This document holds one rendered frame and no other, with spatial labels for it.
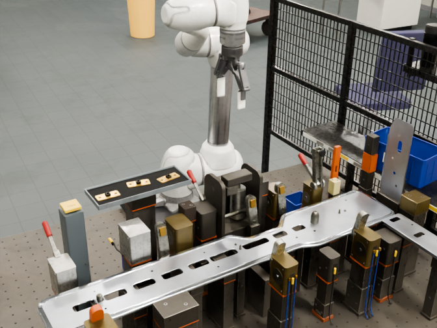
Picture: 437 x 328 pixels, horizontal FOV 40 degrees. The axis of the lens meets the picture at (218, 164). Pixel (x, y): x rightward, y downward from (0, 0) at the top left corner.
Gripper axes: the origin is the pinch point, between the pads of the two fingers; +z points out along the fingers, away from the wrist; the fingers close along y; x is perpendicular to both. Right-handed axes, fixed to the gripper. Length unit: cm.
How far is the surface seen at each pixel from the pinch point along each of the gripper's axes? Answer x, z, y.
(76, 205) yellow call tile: -58, 30, -6
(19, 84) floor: 28, 147, -458
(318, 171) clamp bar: 36, 35, 10
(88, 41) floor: 150, 147, -574
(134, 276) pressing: -49, 46, 20
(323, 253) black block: 14, 47, 41
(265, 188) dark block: 12.6, 37.1, 7.1
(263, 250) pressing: -4, 46, 30
